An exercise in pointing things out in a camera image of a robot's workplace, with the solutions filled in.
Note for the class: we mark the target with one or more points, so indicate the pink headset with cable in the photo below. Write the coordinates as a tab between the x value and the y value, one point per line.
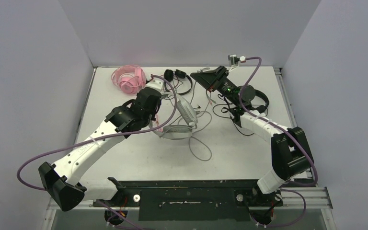
130	79

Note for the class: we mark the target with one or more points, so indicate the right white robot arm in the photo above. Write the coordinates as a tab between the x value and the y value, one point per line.
290	152

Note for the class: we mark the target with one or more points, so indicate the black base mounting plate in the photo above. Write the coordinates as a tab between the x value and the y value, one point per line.
195	200

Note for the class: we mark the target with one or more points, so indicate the black headset with microphone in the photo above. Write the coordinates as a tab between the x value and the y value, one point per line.
225	107

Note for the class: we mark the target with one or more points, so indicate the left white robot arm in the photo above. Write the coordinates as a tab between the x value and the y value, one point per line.
62	179

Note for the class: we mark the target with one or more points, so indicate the aluminium frame rail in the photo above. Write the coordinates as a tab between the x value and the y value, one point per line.
303	209

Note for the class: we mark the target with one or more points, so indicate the white grey gaming headset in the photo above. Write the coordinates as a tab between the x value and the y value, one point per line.
185	125

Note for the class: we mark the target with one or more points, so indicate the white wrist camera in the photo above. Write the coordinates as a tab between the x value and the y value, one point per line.
234	61
155	83

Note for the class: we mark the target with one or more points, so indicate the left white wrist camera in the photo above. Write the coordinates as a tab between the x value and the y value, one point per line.
155	83

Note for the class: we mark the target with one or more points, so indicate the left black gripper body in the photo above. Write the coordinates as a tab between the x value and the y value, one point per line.
151	117

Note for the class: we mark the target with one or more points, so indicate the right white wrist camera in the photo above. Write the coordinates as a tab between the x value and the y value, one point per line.
234	61

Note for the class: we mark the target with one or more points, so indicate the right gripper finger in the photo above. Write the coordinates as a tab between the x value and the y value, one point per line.
221	72
206	80

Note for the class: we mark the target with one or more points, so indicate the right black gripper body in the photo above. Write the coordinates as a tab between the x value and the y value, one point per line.
217	80

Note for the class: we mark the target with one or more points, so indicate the small black on-ear headphones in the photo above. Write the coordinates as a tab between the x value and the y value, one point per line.
177	78

